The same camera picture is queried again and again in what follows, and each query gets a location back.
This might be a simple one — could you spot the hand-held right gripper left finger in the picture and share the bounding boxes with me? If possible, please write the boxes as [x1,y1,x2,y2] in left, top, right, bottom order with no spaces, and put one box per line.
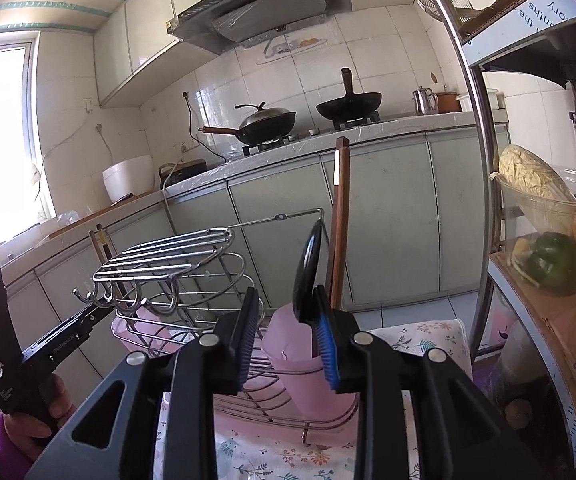
[25,287,269,480]

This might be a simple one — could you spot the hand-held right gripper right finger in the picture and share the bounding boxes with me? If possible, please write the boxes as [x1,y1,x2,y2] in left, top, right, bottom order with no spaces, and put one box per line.
[313,285,551,480]

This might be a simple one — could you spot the pink plastic utensil cup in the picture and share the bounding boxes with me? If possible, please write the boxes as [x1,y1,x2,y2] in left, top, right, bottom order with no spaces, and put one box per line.
[111,307,193,361]
[262,305,363,413]

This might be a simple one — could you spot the black spoon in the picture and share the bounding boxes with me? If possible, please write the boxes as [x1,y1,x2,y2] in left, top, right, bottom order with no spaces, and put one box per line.
[293,220,327,323]

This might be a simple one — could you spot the brown chopstick with yellow tip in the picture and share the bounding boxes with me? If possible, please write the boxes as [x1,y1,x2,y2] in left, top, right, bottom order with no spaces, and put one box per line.
[89,224,128,306]

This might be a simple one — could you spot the metal wire utensil rack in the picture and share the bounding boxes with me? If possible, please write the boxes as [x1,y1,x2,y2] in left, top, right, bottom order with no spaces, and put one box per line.
[73,208,363,445]

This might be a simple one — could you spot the brown wooden utensil handle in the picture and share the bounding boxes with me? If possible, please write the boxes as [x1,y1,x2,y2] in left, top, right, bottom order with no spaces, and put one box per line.
[329,136,353,311]

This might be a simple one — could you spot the person's left hand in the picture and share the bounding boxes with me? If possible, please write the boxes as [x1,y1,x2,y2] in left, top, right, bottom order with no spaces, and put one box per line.
[0,375,76,461]

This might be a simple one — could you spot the floral tablecloth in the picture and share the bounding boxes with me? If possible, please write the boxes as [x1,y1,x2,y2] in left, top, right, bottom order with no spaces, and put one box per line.
[153,317,471,480]

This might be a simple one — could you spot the black countertop appliance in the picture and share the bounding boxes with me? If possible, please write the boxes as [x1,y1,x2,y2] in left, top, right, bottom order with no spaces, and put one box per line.
[159,158,209,187]

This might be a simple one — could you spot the window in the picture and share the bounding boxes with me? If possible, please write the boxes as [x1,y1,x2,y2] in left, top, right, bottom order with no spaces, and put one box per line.
[0,45,54,241]

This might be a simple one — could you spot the white rice cooker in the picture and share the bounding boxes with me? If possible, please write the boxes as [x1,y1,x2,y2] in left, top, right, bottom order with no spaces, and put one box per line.
[102,156,155,206]

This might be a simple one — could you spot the gas stove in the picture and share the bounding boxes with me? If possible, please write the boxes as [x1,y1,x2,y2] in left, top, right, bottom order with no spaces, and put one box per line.
[240,115,383,157]

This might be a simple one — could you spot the dark wok lid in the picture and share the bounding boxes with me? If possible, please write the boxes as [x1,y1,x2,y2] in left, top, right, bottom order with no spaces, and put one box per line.
[234,102,297,130]

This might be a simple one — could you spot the cardboard box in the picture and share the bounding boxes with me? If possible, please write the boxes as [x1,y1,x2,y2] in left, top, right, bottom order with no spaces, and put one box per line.
[490,250,576,461]

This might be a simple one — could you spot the kitchen countertop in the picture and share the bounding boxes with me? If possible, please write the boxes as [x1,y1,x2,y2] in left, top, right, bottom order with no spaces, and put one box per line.
[0,110,511,286]

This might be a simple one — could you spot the green squash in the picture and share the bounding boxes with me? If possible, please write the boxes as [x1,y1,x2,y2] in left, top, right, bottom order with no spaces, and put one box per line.
[525,231,576,288]

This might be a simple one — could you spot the steel kettle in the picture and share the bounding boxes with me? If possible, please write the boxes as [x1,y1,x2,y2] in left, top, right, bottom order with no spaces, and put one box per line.
[413,86,438,116]

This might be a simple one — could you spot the napa cabbage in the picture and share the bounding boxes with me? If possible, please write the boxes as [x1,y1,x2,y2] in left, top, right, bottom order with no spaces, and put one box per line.
[498,144,576,241]

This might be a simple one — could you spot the brown pot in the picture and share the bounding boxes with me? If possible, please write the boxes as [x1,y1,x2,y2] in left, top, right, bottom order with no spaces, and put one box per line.
[432,91,461,113]

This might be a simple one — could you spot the upper kitchen cabinets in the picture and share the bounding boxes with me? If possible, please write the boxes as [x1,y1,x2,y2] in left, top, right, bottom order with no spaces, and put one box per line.
[93,0,249,108]

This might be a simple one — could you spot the metal shelf rack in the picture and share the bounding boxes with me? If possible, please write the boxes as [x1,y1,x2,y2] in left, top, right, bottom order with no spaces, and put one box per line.
[408,0,576,480]

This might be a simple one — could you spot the range hood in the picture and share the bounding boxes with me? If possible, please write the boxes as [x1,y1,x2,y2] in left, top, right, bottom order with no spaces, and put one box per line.
[167,0,353,56]

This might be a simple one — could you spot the white power cable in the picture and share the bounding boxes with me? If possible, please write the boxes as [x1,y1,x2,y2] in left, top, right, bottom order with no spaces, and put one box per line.
[162,170,179,233]

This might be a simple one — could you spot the black wok with wooden handle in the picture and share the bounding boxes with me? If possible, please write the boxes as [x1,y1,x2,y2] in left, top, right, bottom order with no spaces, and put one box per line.
[198,110,299,147]
[316,67,383,123]

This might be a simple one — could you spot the black power cable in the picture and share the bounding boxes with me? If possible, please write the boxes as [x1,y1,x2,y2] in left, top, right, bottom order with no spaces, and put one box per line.
[183,92,229,163]

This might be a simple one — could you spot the glass wall shelf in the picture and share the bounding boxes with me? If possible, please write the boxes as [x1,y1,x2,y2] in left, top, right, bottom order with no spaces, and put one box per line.
[256,35,329,66]

